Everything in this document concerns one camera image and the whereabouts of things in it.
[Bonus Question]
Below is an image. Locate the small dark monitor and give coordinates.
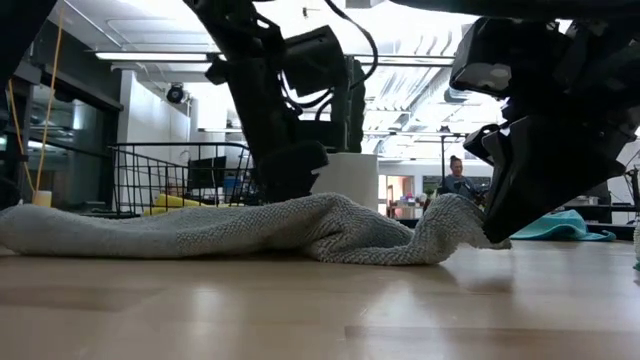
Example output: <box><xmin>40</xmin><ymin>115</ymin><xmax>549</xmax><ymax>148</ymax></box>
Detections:
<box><xmin>187</xmin><ymin>156</ymin><xmax>227</xmax><ymax>190</ymax></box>

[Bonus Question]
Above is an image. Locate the light green microfiber towel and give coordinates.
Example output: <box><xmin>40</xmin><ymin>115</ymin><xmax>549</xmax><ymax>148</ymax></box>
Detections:
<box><xmin>630</xmin><ymin>219</ymin><xmax>640</xmax><ymax>274</ymax></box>

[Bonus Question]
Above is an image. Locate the green cactus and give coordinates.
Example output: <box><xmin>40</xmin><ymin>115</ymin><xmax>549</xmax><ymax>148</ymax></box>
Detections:
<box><xmin>344</xmin><ymin>57</ymin><xmax>367</xmax><ymax>154</ymax></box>

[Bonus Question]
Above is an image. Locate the black table frame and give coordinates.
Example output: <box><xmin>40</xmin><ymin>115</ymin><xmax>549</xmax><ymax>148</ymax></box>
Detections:
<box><xmin>602</xmin><ymin>223</ymin><xmax>636</xmax><ymax>242</ymax></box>

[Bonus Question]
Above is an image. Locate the white plant pot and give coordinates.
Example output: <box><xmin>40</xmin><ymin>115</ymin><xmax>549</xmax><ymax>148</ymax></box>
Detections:
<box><xmin>312</xmin><ymin>153</ymin><xmax>380</xmax><ymax>211</ymax></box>

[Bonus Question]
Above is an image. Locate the yellow microfiber towel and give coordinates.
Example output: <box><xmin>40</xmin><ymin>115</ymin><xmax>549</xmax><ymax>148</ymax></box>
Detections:
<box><xmin>143</xmin><ymin>193</ymin><xmax>221</xmax><ymax>217</ymax></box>

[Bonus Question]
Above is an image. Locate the gray microfiber towel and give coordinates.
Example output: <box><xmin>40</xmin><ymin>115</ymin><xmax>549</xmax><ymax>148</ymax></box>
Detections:
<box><xmin>0</xmin><ymin>192</ymin><xmax>512</xmax><ymax>266</ymax></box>

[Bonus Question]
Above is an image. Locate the black background rig frame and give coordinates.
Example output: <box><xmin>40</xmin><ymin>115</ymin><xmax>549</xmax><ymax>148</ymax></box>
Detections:
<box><xmin>439</xmin><ymin>132</ymin><xmax>469</xmax><ymax>190</ymax></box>

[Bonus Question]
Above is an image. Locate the orange extension cable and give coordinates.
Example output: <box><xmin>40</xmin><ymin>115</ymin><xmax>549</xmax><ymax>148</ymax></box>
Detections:
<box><xmin>7</xmin><ymin>9</ymin><xmax>64</xmax><ymax>194</ymax></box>

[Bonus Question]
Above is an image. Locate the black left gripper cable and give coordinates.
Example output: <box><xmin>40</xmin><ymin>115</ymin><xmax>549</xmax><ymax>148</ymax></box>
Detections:
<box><xmin>279</xmin><ymin>0</ymin><xmax>380</xmax><ymax>124</ymax></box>

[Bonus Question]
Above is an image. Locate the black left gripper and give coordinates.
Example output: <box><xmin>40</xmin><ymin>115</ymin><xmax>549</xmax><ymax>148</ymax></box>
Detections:
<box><xmin>234</xmin><ymin>59</ymin><xmax>349</xmax><ymax>204</ymax></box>

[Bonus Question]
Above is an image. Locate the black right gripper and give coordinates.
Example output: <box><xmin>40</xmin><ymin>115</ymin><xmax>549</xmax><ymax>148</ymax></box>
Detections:
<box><xmin>463</xmin><ymin>39</ymin><xmax>640</xmax><ymax>245</ymax></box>

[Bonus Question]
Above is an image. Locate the black round ceiling spotlight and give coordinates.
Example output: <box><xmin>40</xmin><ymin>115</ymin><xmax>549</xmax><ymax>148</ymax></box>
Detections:
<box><xmin>166</xmin><ymin>83</ymin><xmax>190</xmax><ymax>105</ymax></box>

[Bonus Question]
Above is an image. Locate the teal microfiber towel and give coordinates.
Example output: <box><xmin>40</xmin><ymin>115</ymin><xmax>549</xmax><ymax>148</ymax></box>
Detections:
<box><xmin>509</xmin><ymin>209</ymin><xmax>617</xmax><ymax>243</ymax></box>

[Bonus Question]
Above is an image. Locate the black wire basket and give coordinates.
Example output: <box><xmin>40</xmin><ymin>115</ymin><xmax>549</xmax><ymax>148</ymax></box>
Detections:
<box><xmin>109</xmin><ymin>142</ymin><xmax>261</xmax><ymax>220</ymax></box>

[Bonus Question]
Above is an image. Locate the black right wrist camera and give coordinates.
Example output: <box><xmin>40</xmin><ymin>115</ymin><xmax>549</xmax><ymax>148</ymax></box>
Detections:
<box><xmin>448</xmin><ymin>17</ymin><xmax>571</xmax><ymax>99</ymax></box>

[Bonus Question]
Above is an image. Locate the standing person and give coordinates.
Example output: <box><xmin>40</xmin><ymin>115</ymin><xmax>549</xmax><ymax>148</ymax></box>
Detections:
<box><xmin>439</xmin><ymin>154</ymin><xmax>482</xmax><ymax>201</ymax></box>

